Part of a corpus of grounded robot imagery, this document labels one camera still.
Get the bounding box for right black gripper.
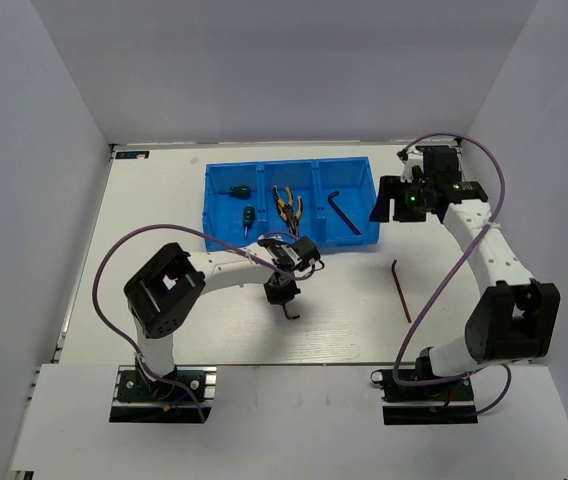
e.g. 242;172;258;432
369;176;433;223

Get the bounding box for yellow long-nose pliers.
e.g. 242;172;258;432
278;186;304;237
272;185;294;222

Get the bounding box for thin dark hex key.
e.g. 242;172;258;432
282;304;300;320

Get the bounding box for green screwdriver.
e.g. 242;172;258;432
242;205;256;239
223;185;252;200

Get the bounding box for thick dark hex key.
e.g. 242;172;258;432
327;190;361;235

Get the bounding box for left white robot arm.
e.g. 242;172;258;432
124;236;322;399

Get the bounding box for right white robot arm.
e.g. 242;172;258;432
370;145;560;399

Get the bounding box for blue three-compartment bin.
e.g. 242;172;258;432
202;157;379;248

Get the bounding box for dark hex key far right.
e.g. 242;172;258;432
391;259;412;324

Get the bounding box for left dark table label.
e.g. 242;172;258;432
115;151;150;159

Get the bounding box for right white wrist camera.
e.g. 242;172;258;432
397;147;424;183

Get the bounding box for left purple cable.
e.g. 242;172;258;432
92;224;325;421

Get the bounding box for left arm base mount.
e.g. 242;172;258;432
109;365;217;424

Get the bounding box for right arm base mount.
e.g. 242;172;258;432
370;369;478;426

